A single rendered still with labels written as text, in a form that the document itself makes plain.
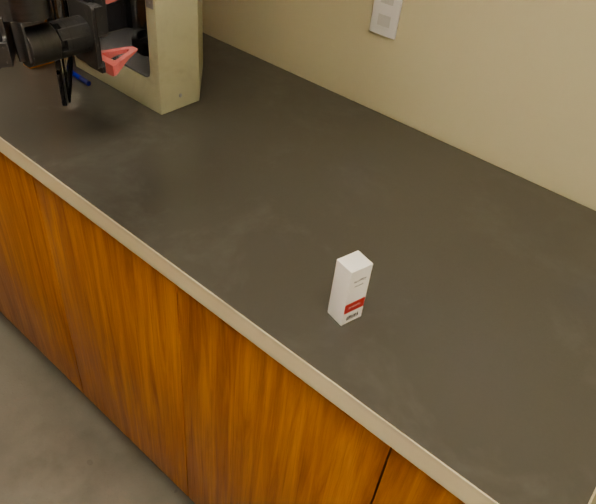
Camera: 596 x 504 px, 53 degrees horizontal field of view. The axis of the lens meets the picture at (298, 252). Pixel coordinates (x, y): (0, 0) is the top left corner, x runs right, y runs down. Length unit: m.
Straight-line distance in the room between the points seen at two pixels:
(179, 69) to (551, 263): 0.84
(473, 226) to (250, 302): 0.46
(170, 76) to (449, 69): 0.60
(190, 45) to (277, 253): 0.56
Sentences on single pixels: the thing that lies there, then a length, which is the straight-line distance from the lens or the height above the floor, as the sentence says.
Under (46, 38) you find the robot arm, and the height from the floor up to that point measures 1.21.
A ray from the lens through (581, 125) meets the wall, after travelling 1.29.
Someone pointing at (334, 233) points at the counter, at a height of 0.94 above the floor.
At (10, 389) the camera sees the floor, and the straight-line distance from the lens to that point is 2.07.
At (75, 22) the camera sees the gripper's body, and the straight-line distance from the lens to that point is 1.05.
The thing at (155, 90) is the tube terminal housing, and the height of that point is 0.99.
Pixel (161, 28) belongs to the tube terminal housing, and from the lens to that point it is 1.29.
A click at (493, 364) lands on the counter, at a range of 0.90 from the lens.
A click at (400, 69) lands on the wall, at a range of 1.43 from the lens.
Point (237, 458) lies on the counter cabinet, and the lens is 1.27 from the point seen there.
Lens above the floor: 1.58
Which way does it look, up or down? 40 degrees down
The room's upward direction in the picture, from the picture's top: 7 degrees clockwise
